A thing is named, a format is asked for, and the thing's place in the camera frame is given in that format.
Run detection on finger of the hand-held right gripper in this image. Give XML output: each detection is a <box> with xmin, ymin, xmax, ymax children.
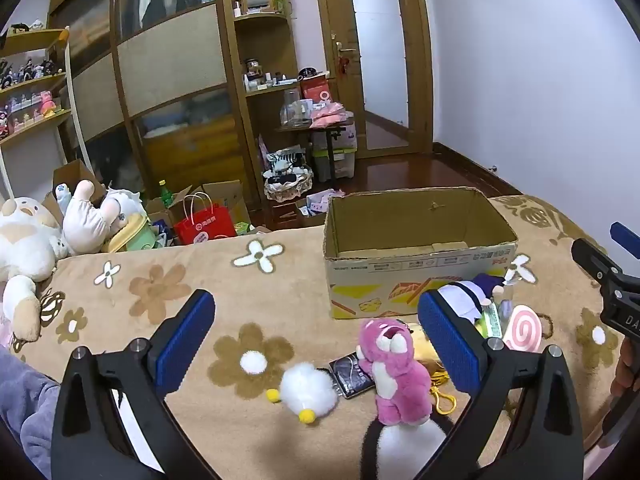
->
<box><xmin>571</xmin><ymin>238</ymin><xmax>626</xmax><ymax>286</ymax></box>
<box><xmin>610</xmin><ymin>222</ymin><xmax>640</xmax><ymax>276</ymax></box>

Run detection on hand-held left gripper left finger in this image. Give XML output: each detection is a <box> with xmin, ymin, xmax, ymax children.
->
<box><xmin>51</xmin><ymin>289</ymin><xmax>221</xmax><ymax>480</ymax></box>

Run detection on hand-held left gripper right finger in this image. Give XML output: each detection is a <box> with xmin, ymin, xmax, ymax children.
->
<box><xmin>410</xmin><ymin>289</ymin><xmax>585</xmax><ymax>480</ymax></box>

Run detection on yellow bear plush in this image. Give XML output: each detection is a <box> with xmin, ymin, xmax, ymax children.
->
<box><xmin>407</xmin><ymin>324</ymin><xmax>458</xmax><ymax>413</ymax></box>

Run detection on green tissue pack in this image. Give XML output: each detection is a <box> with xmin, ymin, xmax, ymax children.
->
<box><xmin>475</xmin><ymin>304</ymin><xmax>503</xmax><ymax>338</ymax></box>

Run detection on purple-haired doll plush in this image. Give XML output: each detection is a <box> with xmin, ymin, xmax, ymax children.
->
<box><xmin>439</xmin><ymin>272</ymin><xmax>507</xmax><ymax>323</ymax></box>

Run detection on pink bear plush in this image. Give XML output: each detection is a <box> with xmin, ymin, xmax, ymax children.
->
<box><xmin>356</xmin><ymin>317</ymin><xmax>432</xmax><ymax>426</ymax></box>

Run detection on pink swirl lollipop plush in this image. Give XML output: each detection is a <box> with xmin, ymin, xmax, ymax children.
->
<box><xmin>501</xmin><ymin>304</ymin><xmax>542</xmax><ymax>351</ymax></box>

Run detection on black tissue packet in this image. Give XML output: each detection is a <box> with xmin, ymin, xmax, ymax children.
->
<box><xmin>330</xmin><ymin>355</ymin><xmax>377</xmax><ymax>400</ymax></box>

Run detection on white fluffy duck plush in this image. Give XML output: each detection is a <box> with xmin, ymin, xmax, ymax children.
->
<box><xmin>266</xmin><ymin>362</ymin><xmax>335</xmax><ymax>426</ymax></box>

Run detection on person's right hand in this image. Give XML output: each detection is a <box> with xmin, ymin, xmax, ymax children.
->
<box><xmin>611</xmin><ymin>340</ymin><xmax>635</xmax><ymax>398</ymax></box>

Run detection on black and white plush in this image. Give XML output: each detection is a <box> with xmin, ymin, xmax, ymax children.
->
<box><xmin>361</xmin><ymin>417</ymin><xmax>451</xmax><ymax>480</ymax></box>

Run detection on red paper bag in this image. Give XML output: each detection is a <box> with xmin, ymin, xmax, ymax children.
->
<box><xmin>173</xmin><ymin>192</ymin><xmax>237</xmax><ymax>246</ymax></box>

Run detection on beige floral blanket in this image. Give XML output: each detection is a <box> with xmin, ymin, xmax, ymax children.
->
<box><xmin>0</xmin><ymin>195</ymin><xmax>616</xmax><ymax>480</ymax></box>

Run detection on white-haired doll plush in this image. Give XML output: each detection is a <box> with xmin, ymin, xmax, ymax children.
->
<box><xmin>102</xmin><ymin>187</ymin><xmax>147</xmax><ymax>233</ymax></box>

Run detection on open cardboard floor box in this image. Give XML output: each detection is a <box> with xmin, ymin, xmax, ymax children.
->
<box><xmin>145</xmin><ymin>180</ymin><xmax>252</xmax><ymax>236</ymax></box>

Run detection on person's purple-clad leg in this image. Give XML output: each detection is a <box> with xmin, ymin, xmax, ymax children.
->
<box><xmin>0</xmin><ymin>347</ymin><xmax>62</xmax><ymax>480</ymax></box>

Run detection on lace-trimmed basket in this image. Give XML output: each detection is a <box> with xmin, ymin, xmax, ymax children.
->
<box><xmin>264</xmin><ymin>165</ymin><xmax>315</xmax><ymax>203</ymax></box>

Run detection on large white brown plush dog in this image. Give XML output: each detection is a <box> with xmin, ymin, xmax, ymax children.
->
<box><xmin>0</xmin><ymin>197</ymin><xmax>68</xmax><ymax>343</ymax></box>

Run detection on small cardboard box with papers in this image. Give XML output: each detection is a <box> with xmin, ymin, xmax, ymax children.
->
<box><xmin>295</xmin><ymin>189</ymin><xmax>347</xmax><ymax>227</ymax></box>

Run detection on cardboard box behind plushes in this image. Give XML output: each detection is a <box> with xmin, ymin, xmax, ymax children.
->
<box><xmin>52</xmin><ymin>160</ymin><xmax>107</xmax><ymax>202</ymax></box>

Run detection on zebra striped plush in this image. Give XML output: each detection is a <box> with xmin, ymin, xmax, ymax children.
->
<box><xmin>266</xmin><ymin>147</ymin><xmax>306</xmax><ymax>176</ymax></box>

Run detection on clear storage bin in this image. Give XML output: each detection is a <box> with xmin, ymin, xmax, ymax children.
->
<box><xmin>312</xmin><ymin>130</ymin><xmax>357</xmax><ymax>181</ymax></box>

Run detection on small side table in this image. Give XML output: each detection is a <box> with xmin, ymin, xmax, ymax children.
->
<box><xmin>277</xmin><ymin>120</ymin><xmax>351</xmax><ymax>183</ymax></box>

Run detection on clear plastic containers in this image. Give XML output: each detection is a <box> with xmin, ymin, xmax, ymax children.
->
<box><xmin>280</xmin><ymin>89</ymin><xmax>315</xmax><ymax>126</ymax></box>

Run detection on pink packages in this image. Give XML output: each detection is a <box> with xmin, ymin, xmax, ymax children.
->
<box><xmin>310</xmin><ymin>101</ymin><xmax>353</xmax><ymax>128</ymax></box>

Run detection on wooden display shelf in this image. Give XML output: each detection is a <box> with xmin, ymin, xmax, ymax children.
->
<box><xmin>0</xmin><ymin>27</ymin><xmax>73</xmax><ymax>148</ymax></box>

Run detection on wooden wardrobe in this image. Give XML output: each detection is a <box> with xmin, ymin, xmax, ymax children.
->
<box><xmin>47</xmin><ymin>0</ymin><xmax>251</xmax><ymax>201</ymax></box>

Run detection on red box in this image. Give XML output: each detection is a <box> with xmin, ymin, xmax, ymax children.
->
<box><xmin>300</xmin><ymin>74</ymin><xmax>335</xmax><ymax>103</ymax></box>

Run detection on row of small figurines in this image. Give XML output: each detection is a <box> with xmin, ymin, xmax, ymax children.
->
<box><xmin>0</xmin><ymin>57</ymin><xmax>63</xmax><ymax>136</ymax></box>

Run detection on wooden corner shelf unit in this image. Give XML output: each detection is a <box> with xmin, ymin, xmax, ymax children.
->
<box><xmin>220</xmin><ymin>0</ymin><xmax>303</xmax><ymax>201</ymax></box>

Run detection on wooden door with glass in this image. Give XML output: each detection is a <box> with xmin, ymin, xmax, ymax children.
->
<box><xmin>314</xmin><ymin>0</ymin><xmax>433</xmax><ymax>153</ymax></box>

